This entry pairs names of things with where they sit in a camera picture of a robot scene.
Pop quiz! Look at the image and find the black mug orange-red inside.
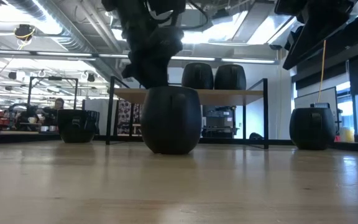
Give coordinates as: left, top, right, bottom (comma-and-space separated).
213, 64, 247, 91

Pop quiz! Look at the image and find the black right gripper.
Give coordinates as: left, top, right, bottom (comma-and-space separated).
274, 0, 358, 70

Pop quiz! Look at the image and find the thin yellow cable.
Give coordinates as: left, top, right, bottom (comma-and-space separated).
317, 40, 328, 103

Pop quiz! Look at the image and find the yellow container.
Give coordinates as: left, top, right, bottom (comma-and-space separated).
339, 126, 356, 143

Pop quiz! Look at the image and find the silver ribbed ventilation duct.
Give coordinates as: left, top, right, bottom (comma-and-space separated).
4, 0, 134, 82

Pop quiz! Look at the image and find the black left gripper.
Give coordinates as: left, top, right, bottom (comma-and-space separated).
121, 26, 185, 90

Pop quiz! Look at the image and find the person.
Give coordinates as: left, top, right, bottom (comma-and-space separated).
45, 97, 67, 126

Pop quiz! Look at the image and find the patterned partition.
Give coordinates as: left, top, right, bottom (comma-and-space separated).
116, 99, 143, 135

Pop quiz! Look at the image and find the black mug green inside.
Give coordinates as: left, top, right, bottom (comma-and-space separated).
289, 107, 337, 151

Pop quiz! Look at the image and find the black yellow ceiling cable reel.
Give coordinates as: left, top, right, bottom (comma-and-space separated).
13, 24, 37, 42

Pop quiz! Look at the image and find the wooden shelf black metal frame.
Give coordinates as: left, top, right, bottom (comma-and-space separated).
106, 76, 269, 149

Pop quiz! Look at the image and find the long ceiling light bar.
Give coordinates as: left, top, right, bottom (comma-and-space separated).
0, 48, 281, 65

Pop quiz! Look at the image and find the black equipment cart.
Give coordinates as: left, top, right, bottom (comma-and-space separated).
201, 105, 239, 139

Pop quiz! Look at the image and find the black aluminium rig frame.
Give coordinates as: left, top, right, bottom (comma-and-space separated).
52, 134, 358, 154

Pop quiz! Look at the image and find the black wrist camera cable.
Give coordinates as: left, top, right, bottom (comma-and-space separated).
185, 0, 210, 31

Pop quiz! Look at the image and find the black mug yellow inside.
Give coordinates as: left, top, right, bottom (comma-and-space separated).
181, 62, 214, 90

